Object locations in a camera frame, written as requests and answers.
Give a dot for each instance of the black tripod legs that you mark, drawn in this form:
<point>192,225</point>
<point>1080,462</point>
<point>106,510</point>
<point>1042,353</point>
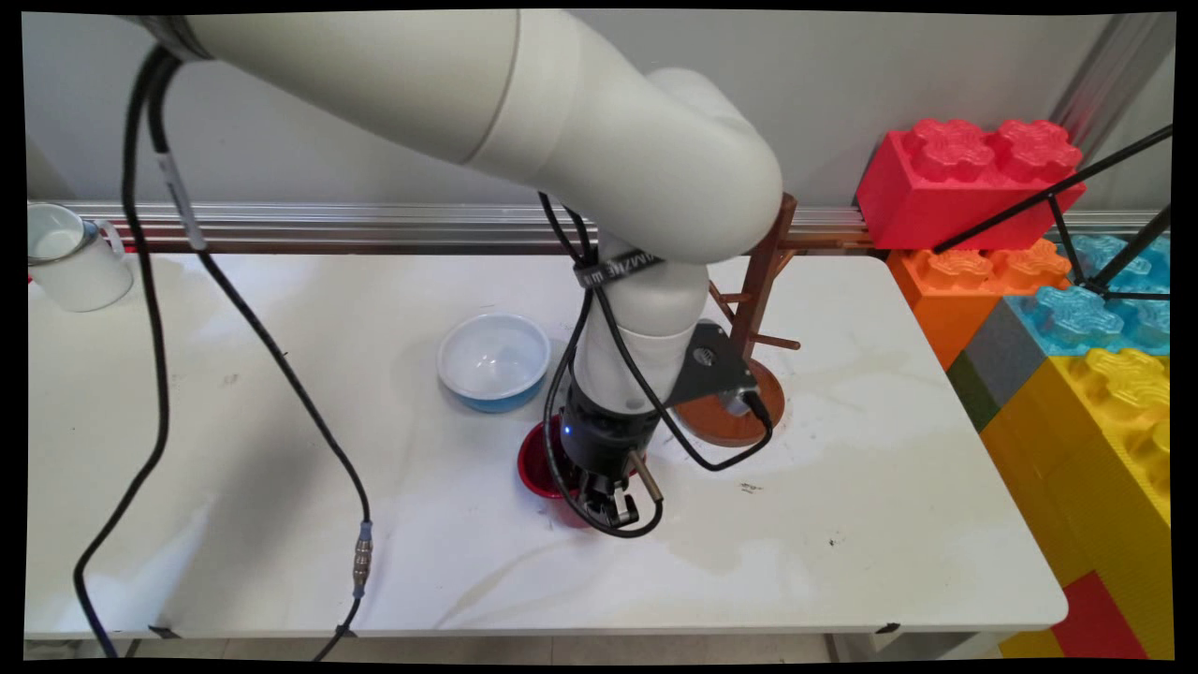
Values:
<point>1062,225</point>

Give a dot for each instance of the big blue toy brick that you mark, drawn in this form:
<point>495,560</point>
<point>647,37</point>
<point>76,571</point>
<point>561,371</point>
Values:
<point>1076,318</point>

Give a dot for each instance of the aluminium rail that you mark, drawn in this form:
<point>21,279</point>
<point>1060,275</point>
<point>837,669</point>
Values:
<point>374,229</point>

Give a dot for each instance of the brown wooden mug tree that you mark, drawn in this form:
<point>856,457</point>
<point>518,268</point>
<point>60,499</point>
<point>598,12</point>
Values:
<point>721,431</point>

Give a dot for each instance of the big red toy brick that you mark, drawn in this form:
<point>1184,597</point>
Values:
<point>945,192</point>

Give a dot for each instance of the white and blue bowl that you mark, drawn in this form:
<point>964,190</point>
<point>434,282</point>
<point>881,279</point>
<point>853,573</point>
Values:
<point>493,360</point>

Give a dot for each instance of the red speckled mug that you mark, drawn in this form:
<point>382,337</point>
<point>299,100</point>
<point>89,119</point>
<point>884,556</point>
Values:
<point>535,468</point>

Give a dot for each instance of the big yellow toy brick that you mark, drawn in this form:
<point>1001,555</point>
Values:
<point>1076,468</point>

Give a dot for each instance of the flat red toy brick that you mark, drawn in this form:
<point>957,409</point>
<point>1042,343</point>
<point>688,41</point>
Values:
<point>1095,622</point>

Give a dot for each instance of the white enamel mug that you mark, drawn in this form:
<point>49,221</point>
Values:
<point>75,267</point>

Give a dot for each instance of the big grey toy brick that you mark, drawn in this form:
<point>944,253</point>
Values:
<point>1001,356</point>

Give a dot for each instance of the big orange toy brick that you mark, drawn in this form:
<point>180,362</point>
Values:
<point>941,304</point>

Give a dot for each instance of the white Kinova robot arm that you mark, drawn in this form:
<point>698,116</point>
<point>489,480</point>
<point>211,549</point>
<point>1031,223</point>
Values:
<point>562,112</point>

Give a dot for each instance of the big green toy brick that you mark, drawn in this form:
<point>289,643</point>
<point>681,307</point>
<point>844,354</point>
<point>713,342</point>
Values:
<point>973,393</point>

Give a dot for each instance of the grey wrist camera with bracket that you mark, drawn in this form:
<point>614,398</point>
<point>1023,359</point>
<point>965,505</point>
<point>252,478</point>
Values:
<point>707,360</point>

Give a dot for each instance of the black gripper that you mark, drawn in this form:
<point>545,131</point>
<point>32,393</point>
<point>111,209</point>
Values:
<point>604,445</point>

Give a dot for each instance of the aluminium post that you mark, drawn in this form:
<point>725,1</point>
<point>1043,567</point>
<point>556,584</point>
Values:
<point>1114,75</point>

